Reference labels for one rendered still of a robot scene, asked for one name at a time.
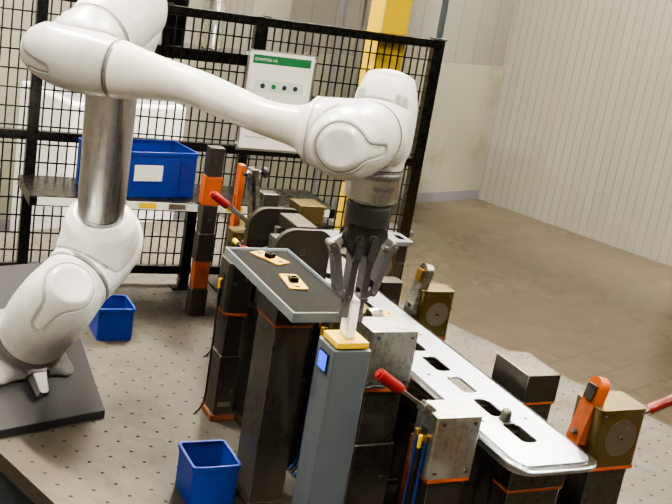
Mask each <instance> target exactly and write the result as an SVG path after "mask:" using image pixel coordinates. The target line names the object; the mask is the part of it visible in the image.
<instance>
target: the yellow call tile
mask: <svg viewBox="0 0 672 504"><path fill-rule="evenodd" d="M323 336H324V337H325V338H326V339H327V340H328V341H329V342H330V343H331V344H332V345H333V346H334V347H335V348H336V349H368V347H369V342H368V341H367V340H365V339H364V338H363V337H362V336H361V335H360V334H359V333H358V332H356V331H355V337H354V339H346V338H345V337H344V336H343V335H342V334H341V333H340V330H324V332H323Z"/></svg>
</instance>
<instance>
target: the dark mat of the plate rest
mask: <svg viewBox="0 0 672 504"><path fill-rule="evenodd" d="M231 251H232V252H233V253H234V254H235V255H236V256H237V257H238V258H239V259H240V260H241V261H242V262H243V263H244V264H245V265H246V266H248V267H249V268H250V269H251V270H252V271H253V272H254V273H255V274H256V275H257V276H258V277H259V278H260V279H261V280H262V281H263V282H264V283H265V284H266V285H267V286H268V287H269V288H270V289H271V290H272V291H273V292H274V293H275V294H276V295H277V296H278V297H279V298H280V299H281V300H283V301H284V302H285V303H286V304H287V305H288V306H289V307H290V308H291V309H292V310H293V311H294V312H339V307H340V301H341V298H340V297H338V296H337V295H336V294H335V293H334V292H332V290H331V289H329V288H328V287H327V286H326V285H325V284H324V283H322V282H321V281H320V280H319V279H318V278H317V277H315V276H314V275H313V274H312V273H311V272H309V271H308V270H307V269H306V268H305V267H304V266H302V265H301V264H300V263H299V262H298V261H297V260H295V259H294V258H293V257H292V256H291V255H290V254H288V253H287V252H277V251H271V252H273V253H276V256H277V257H279V258H282V259H284V260H287V261H289V262H290V264H287V265H281V266H277V265H274V264H272V263H270V262H267V261H265V260H263V259H260V258H258V257H256V256H253V255H251V254H250V252H252V251H239V250H231ZM278 274H296V275H298V277H299V278H300V279H301V280H302V281H303V283H304V284H305V285H306V286H307V287H308V290H290V289H289V288H288V287H287V286H286V285H285V283H284V282H283V281H282V280H281V278H280V277H279V276H278Z"/></svg>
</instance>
